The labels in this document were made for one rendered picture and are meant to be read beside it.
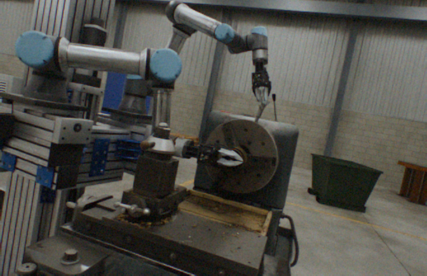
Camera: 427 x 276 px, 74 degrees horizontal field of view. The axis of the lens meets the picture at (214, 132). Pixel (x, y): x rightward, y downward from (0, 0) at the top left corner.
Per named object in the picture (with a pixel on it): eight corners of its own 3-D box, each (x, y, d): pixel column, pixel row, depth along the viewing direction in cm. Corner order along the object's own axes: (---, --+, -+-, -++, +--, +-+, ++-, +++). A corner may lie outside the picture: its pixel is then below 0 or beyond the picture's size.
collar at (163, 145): (152, 145, 70) (154, 134, 69) (181, 152, 67) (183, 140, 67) (134, 147, 62) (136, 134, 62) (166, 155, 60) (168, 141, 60)
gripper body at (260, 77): (251, 85, 128) (250, 59, 128) (253, 88, 136) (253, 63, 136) (268, 84, 125) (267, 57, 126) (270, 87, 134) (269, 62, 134)
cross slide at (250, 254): (110, 206, 78) (114, 190, 77) (264, 255, 66) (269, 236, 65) (62, 224, 62) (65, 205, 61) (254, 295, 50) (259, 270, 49)
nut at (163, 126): (157, 135, 67) (160, 121, 67) (172, 138, 66) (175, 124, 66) (149, 135, 63) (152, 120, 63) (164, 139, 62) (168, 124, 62)
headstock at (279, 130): (219, 170, 198) (230, 115, 196) (288, 187, 185) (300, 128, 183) (187, 184, 141) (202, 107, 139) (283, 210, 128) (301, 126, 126)
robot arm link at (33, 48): (28, 70, 103) (178, 85, 116) (9, 64, 88) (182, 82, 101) (29, 36, 102) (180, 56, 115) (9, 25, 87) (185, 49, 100)
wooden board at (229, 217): (185, 197, 119) (187, 187, 119) (271, 221, 109) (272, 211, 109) (150, 217, 91) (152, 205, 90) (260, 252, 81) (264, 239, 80)
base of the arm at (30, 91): (14, 93, 106) (18, 67, 106) (51, 99, 120) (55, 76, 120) (39, 99, 100) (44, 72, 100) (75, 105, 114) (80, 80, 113)
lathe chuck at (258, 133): (199, 171, 132) (225, 109, 129) (262, 201, 124) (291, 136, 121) (192, 173, 124) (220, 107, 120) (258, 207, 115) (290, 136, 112)
